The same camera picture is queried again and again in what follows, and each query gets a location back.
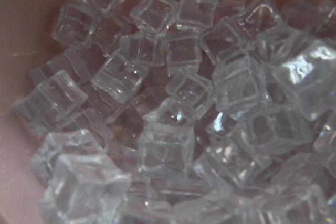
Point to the pile of clear ice cubes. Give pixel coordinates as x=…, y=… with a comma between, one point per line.
x=187, y=111

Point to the pink bowl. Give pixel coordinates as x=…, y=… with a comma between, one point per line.
x=25, y=43

